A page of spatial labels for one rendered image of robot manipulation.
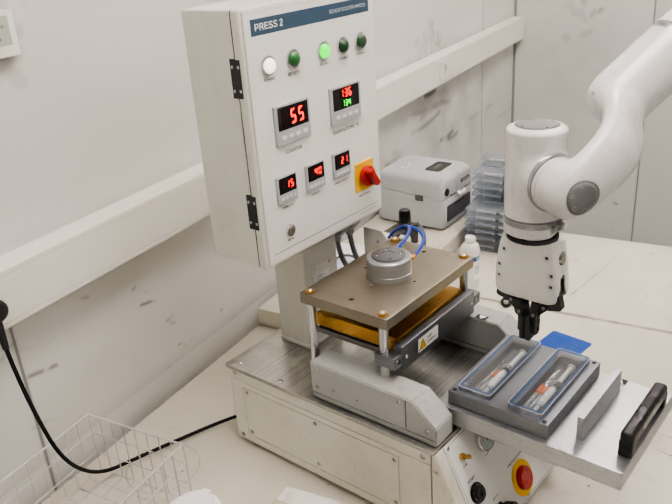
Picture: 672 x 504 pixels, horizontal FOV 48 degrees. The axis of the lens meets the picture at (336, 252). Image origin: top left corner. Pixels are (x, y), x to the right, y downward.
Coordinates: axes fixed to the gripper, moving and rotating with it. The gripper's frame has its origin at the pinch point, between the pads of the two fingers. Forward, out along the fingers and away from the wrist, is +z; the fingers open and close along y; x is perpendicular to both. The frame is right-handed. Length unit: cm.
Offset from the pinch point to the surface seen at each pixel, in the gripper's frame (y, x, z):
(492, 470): 2.1, 6.5, 24.9
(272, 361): 44.9, 13.0, 15.9
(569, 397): -7.9, 1.7, 9.3
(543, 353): 0.7, -7.5, 9.4
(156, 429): 68, 26, 34
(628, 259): 19, -101, 34
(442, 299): 18.5, -4.5, 3.0
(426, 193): 74, -82, 18
